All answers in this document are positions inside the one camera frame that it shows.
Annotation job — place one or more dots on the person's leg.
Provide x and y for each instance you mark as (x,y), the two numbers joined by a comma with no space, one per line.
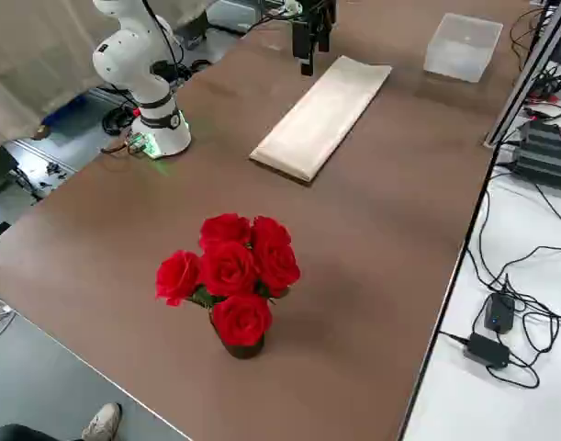
(14,434)

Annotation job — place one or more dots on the cream-colored tablecloth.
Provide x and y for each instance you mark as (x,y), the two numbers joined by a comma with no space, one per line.
(321,119)

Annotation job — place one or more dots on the aluminium frame post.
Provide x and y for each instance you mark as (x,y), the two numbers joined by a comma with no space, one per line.
(523,78)

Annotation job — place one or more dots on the red rose bouquet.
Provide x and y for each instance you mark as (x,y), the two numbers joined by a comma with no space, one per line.
(229,271)

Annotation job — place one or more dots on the white side table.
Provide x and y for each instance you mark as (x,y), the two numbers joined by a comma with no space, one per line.
(482,404)

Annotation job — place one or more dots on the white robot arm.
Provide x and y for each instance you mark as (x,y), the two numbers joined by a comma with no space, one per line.
(133,59)

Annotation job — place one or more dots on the clear plastic box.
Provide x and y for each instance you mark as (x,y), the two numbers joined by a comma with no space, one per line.
(461,50)

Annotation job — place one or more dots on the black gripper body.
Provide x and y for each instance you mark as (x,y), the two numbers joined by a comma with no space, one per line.
(319,11)

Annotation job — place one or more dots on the black power adapter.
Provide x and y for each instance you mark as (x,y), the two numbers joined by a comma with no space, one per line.
(498,312)
(485,350)

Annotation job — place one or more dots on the person's shoe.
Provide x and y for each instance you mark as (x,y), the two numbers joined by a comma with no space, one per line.
(103,420)

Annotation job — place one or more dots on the black finned device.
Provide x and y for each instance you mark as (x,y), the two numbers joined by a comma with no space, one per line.
(544,151)

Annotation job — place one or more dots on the beige curtain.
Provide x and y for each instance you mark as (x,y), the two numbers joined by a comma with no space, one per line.
(41,55)

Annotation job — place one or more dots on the black vase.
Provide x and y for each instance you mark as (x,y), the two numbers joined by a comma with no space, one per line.
(243,350)

